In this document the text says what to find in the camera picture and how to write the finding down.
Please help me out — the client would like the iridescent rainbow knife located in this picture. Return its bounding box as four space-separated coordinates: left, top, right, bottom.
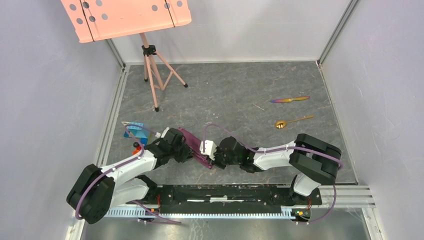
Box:
269 96 310 103

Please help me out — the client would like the gold spoon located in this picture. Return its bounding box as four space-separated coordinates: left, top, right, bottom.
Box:
274 115 315 129

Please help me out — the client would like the colourful toy block set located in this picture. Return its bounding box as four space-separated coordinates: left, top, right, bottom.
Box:
121 121 151 146

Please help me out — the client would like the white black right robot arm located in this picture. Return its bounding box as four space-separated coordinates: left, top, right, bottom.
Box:
199 133 344 204

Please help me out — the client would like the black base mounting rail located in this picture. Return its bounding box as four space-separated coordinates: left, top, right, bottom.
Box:
139 184 323 214

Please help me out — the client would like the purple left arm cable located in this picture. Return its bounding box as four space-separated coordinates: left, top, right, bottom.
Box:
74 123 183 225

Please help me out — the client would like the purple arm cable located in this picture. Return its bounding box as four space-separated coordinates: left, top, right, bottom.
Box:
202 123 345 225
74 123 183 225

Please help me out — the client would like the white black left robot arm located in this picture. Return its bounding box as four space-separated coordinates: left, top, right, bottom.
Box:
66 127 194 224

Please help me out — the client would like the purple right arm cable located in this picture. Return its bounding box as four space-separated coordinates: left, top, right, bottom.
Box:
202 123 345 225

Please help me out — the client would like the magenta satin napkin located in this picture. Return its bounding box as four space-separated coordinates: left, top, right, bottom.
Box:
178 127 213 169

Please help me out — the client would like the pink music stand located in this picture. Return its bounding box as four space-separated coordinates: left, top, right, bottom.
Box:
61 0 192 112

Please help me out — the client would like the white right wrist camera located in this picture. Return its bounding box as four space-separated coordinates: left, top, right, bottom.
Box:
199 140 217 161

